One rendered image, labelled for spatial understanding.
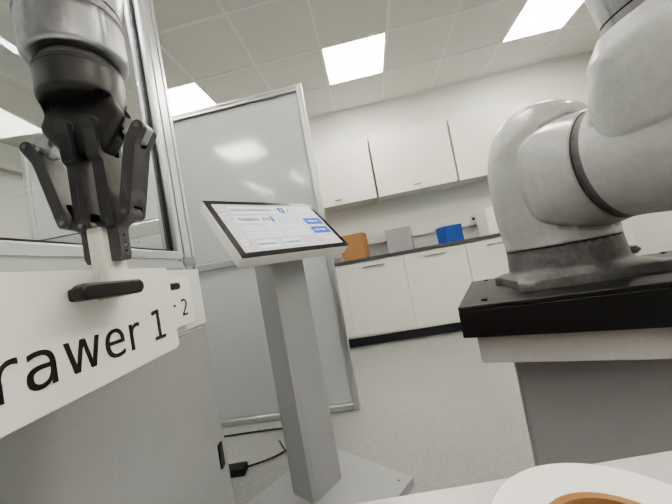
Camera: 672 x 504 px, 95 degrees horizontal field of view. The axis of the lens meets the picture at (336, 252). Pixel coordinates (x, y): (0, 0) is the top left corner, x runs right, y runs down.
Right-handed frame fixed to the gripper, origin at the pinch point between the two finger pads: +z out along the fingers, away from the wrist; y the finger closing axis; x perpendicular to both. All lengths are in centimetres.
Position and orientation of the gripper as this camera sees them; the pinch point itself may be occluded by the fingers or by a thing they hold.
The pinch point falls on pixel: (109, 263)
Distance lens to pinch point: 38.8
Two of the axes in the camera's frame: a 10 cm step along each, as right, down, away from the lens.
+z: 1.8, 9.8, -0.4
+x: -0.3, -0.3, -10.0
